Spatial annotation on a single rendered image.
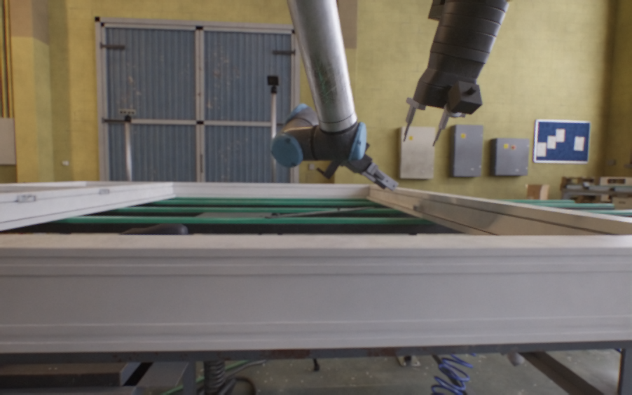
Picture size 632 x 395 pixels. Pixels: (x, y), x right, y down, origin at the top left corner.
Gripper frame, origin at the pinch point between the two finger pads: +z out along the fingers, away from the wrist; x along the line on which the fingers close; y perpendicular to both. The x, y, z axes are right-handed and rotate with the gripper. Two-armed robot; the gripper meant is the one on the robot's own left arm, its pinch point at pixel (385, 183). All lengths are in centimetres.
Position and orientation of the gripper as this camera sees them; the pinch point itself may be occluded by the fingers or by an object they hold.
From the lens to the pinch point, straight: 97.2
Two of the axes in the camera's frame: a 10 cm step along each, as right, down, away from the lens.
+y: 5.8, -8.1, -0.2
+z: 8.1, 5.8, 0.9
